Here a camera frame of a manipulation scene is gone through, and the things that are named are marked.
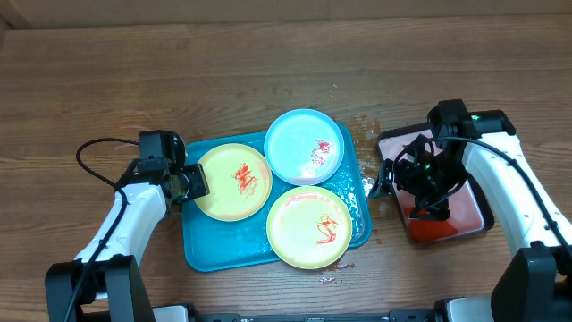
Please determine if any yellow plate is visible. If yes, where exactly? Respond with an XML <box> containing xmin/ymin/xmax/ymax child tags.
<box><xmin>266</xmin><ymin>186</ymin><xmax>352</xmax><ymax>270</ymax></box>
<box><xmin>196</xmin><ymin>143</ymin><xmax>273</xmax><ymax>222</ymax></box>

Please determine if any light blue plate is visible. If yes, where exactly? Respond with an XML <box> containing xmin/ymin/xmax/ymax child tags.
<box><xmin>264</xmin><ymin>109</ymin><xmax>345</xmax><ymax>186</ymax></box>

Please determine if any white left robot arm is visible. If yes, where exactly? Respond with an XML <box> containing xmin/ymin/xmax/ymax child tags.
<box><xmin>45</xmin><ymin>164</ymin><xmax>208</xmax><ymax>322</ymax></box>

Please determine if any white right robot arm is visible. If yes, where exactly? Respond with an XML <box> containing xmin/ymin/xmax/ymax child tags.
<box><xmin>370</xmin><ymin>128</ymin><xmax>571</xmax><ymax>321</ymax></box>

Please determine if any black tray with red water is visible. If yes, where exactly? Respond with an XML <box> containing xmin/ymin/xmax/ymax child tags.
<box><xmin>377</xmin><ymin>123</ymin><xmax>494</xmax><ymax>245</ymax></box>

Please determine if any blue plastic tray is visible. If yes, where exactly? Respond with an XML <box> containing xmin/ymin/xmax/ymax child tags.
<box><xmin>182</xmin><ymin>123</ymin><xmax>373</xmax><ymax>273</ymax></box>

